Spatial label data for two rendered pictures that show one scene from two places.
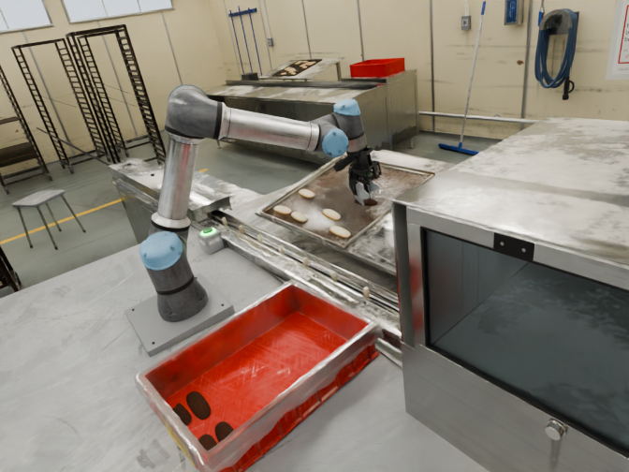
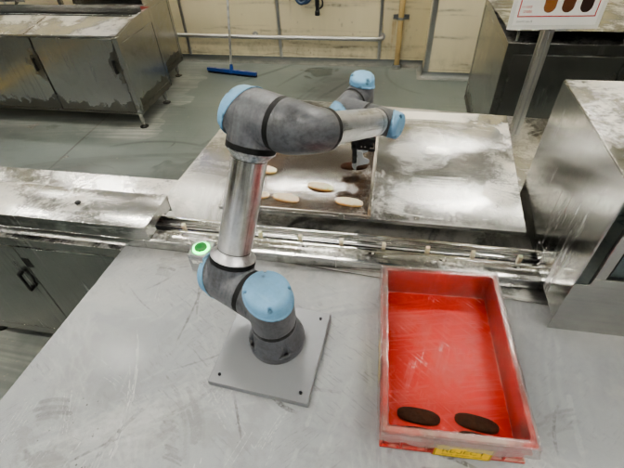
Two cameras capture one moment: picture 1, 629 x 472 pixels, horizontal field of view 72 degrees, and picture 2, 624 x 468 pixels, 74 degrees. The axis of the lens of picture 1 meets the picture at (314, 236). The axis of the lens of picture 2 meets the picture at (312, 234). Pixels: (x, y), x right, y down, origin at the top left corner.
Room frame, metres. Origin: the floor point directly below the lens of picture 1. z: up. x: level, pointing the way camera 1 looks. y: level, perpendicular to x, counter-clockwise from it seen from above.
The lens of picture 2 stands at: (0.59, 0.77, 1.83)
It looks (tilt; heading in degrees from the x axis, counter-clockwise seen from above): 43 degrees down; 318
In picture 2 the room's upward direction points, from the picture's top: 3 degrees counter-clockwise
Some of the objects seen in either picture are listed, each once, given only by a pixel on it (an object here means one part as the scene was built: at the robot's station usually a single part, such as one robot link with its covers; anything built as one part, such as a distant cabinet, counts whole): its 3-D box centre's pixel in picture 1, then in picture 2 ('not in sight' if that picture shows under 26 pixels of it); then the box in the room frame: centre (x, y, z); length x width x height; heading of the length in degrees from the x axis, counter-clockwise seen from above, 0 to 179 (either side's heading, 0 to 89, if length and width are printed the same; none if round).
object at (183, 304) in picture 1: (179, 292); (275, 329); (1.12, 0.43, 0.90); 0.15 x 0.15 x 0.10
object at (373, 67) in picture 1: (376, 67); not in sight; (5.05, -1.00, 0.94); 0.51 x 0.36 x 0.13; 39
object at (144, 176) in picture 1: (159, 184); (4, 202); (2.28, 0.78, 0.89); 1.25 x 0.18 x 0.09; 35
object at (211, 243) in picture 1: (212, 243); (204, 259); (1.53, 0.40, 0.84); 0.08 x 0.08 x 0.11; 35
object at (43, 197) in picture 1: (49, 219); not in sight; (3.93, 2.46, 0.23); 0.36 x 0.36 x 0.46; 66
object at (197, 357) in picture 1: (262, 363); (444, 350); (0.78, 0.17, 0.88); 0.49 x 0.34 x 0.10; 128
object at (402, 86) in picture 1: (380, 112); (135, 39); (5.05, -1.00, 0.44); 0.70 x 0.55 x 0.87; 35
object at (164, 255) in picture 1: (165, 258); (267, 303); (1.13, 0.44, 1.01); 0.13 x 0.12 x 0.14; 10
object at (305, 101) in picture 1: (299, 110); (18, 44); (5.63, -0.09, 0.51); 3.00 x 1.26 x 1.03; 35
